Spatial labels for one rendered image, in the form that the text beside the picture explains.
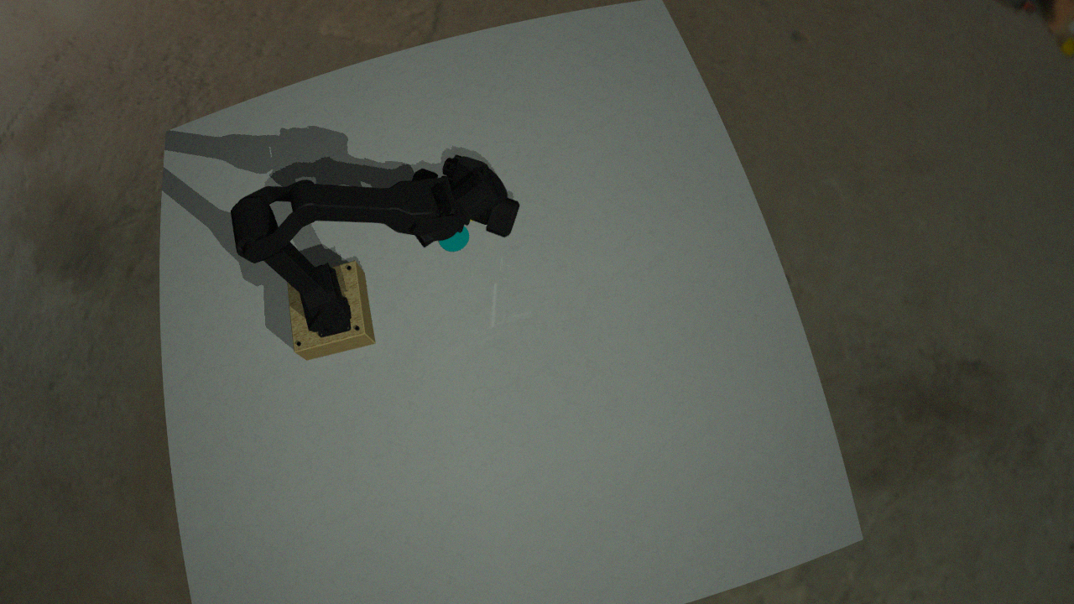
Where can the cyan circle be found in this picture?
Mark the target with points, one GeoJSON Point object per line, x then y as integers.
{"type": "Point", "coordinates": [457, 242]}

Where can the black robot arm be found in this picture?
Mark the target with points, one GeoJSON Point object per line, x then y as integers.
{"type": "Point", "coordinates": [408, 207]}

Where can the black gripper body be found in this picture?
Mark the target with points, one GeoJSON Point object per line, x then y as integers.
{"type": "Point", "coordinates": [501, 217]}

